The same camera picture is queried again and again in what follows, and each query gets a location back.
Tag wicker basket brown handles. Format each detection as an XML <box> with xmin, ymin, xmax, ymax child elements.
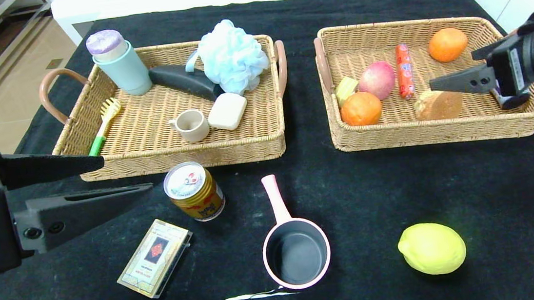
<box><xmin>312</xmin><ymin>7</ymin><xmax>534</xmax><ymax>156</ymax></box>
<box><xmin>35</xmin><ymin>32</ymin><xmax>297</xmax><ymax>185</ymax></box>

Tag beige bottle purple cap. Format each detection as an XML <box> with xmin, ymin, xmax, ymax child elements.
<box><xmin>84</xmin><ymin>28</ymin><xmax>130</xmax><ymax>65</ymax></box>

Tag white soap bar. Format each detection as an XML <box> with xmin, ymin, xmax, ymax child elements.
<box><xmin>205</xmin><ymin>90</ymin><xmax>250</xmax><ymax>132</ymax></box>

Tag light blue bath loofah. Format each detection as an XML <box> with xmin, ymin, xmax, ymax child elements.
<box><xmin>181</xmin><ymin>16</ymin><xmax>274</xmax><ymax>100</ymax></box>

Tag gold white card box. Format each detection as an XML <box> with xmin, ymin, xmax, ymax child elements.
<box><xmin>111</xmin><ymin>216</ymin><xmax>199</xmax><ymax>300</ymax></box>

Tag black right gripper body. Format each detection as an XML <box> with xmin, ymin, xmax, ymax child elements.
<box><xmin>483</xmin><ymin>24</ymin><xmax>534</xmax><ymax>100</ymax></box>

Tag white low table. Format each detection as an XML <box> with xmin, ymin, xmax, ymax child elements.
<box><xmin>51</xmin><ymin>0</ymin><xmax>472</xmax><ymax>49</ymax></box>

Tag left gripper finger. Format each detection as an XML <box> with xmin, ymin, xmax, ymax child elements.
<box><xmin>12</xmin><ymin>183</ymin><xmax>158</xmax><ymax>257</ymax></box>
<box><xmin>0</xmin><ymin>140</ymin><xmax>107</xmax><ymax>192</ymax></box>

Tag yellow lemon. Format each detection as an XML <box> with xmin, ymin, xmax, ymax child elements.
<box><xmin>396</xmin><ymin>220</ymin><xmax>469</xmax><ymax>279</ymax></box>

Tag orange sausage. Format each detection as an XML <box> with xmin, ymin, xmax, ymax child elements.
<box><xmin>394</xmin><ymin>43</ymin><xmax>416</xmax><ymax>101</ymax></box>

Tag yellow green fruit slice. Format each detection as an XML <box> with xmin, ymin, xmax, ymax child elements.
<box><xmin>334</xmin><ymin>76</ymin><xmax>363</xmax><ymax>108</ymax></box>

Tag yellow brush green handle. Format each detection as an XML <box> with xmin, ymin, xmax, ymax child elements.
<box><xmin>84</xmin><ymin>97</ymin><xmax>127</xmax><ymax>158</ymax></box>

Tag blue white jar black lid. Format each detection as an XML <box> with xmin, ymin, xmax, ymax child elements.
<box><xmin>489</xmin><ymin>85</ymin><xmax>533</xmax><ymax>112</ymax></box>

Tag orange fruit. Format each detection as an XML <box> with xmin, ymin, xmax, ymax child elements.
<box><xmin>427</xmin><ymin>26</ymin><xmax>470</xmax><ymax>65</ymax></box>
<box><xmin>338</xmin><ymin>90</ymin><xmax>384</xmax><ymax>128</ymax></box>

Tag black tablecloth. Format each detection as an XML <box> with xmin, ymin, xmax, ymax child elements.
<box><xmin>0</xmin><ymin>0</ymin><xmax>534</xmax><ymax>300</ymax></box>

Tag pink saucepan grey inside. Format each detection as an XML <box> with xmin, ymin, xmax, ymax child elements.
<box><xmin>256</xmin><ymin>170</ymin><xmax>335</xmax><ymax>293</ymax></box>

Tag small beige mug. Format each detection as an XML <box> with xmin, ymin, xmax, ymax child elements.
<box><xmin>167</xmin><ymin>107</ymin><xmax>212</xmax><ymax>145</ymax></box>

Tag brown bread roll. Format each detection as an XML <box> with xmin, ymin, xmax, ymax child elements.
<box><xmin>413</xmin><ymin>88</ymin><xmax>465</xmax><ymax>122</ymax></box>

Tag teal plastic cup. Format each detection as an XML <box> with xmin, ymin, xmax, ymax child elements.
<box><xmin>91</xmin><ymin>38</ymin><xmax>154</xmax><ymax>100</ymax></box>

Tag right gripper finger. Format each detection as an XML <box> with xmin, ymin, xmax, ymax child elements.
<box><xmin>427</xmin><ymin>63</ymin><xmax>498</xmax><ymax>99</ymax></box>
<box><xmin>470</xmin><ymin>33</ymin><xmax>522</xmax><ymax>61</ymax></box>

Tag dark grey curved brush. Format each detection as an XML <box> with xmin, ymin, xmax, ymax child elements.
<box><xmin>148</xmin><ymin>60</ymin><xmax>226</xmax><ymax>107</ymax></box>

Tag gold drink can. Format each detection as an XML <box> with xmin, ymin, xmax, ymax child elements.
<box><xmin>161</xmin><ymin>158</ymin><xmax>228</xmax><ymax>226</ymax></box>

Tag red apple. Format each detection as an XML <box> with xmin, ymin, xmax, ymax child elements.
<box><xmin>356</xmin><ymin>60</ymin><xmax>398</xmax><ymax>103</ymax></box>

